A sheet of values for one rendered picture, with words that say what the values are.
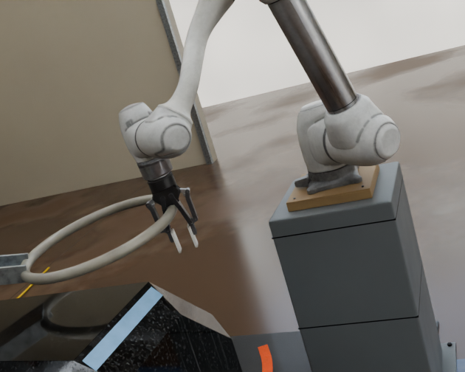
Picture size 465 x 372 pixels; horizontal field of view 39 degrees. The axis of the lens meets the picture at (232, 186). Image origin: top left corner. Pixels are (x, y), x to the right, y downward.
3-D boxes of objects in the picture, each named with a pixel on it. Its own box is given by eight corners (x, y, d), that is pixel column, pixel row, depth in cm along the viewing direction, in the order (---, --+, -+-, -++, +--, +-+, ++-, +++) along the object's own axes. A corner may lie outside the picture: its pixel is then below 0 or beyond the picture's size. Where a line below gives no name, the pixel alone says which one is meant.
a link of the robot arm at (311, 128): (333, 153, 231) (317, 94, 225) (367, 157, 216) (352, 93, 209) (297, 171, 224) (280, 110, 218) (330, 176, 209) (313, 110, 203)
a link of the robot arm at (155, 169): (138, 158, 189) (146, 176, 191) (133, 166, 180) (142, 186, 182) (167, 147, 188) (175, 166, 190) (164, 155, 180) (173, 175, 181)
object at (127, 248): (16, 308, 165) (11, 298, 164) (25, 251, 211) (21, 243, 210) (194, 226, 172) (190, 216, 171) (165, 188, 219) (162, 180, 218)
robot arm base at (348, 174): (297, 181, 233) (292, 166, 232) (359, 165, 229) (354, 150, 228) (295, 198, 216) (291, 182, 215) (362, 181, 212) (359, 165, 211)
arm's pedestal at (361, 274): (332, 354, 276) (283, 177, 255) (455, 344, 258) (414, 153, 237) (310, 436, 231) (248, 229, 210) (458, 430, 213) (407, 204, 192)
